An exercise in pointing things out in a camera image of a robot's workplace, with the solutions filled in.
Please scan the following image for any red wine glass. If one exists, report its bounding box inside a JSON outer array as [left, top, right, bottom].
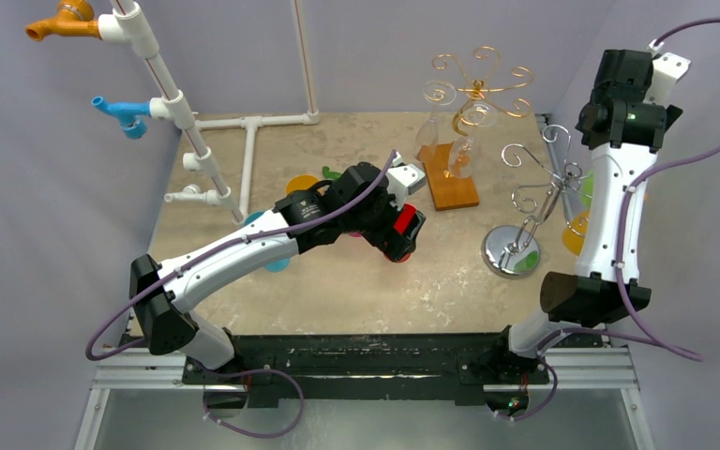
[[382, 203, 421, 263]]

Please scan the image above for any yellow wine glass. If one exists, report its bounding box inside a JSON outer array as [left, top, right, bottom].
[[286, 174, 320, 195]]

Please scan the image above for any clear wine glass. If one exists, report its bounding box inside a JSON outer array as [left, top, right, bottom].
[[414, 80, 457, 164], [447, 99, 498, 179]]

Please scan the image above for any blue wine glass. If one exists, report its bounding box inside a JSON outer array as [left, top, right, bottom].
[[244, 211, 290, 273]]

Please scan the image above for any orange wine glass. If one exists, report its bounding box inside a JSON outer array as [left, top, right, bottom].
[[562, 211, 589, 256]]

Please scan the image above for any green wine glass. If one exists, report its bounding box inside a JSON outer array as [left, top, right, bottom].
[[578, 172, 593, 210]]

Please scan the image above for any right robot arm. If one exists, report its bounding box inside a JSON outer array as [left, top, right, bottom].
[[488, 50, 691, 382]]

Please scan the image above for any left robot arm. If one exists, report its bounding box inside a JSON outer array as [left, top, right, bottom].
[[130, 162, 427, 383]]

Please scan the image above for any green faucet with white elbow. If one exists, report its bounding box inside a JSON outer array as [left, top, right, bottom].
[[322, 166, 342, 184]]

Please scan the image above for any wooden rack base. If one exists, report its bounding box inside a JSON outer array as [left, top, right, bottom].
[[424, 143, 480, 211]]

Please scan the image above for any blue faucet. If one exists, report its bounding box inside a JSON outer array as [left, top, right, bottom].
[[91, 96, 151, 140]]

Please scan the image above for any orange faucet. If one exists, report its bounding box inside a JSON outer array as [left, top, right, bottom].
[[24, 0, 101, 41]]

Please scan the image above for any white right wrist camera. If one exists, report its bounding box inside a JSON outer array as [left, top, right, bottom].
[[644, 39, 692, 107]]

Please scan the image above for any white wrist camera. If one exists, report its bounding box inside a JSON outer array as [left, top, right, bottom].
[[644, 39, 692, 107], [385, 150, 427, 210]]

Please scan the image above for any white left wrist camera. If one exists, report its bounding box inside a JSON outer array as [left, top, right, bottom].
[[385, 150, 427, 210]]

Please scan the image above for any chrome wire glass rack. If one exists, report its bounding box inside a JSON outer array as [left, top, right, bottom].
[[481, 143, 591, 278]]

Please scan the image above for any gold wire glass rack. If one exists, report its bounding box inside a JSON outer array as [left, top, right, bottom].
[[425, 46, 533, 136]]

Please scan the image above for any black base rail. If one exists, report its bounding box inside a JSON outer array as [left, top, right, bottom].
[[183, 332, 549, 409]]

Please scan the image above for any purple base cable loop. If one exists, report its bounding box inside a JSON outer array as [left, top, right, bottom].
[[202, 367, 308, 441]]

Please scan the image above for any white PVC pipe frame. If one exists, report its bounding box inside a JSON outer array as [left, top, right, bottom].
[[97, 1, 320, 224]]

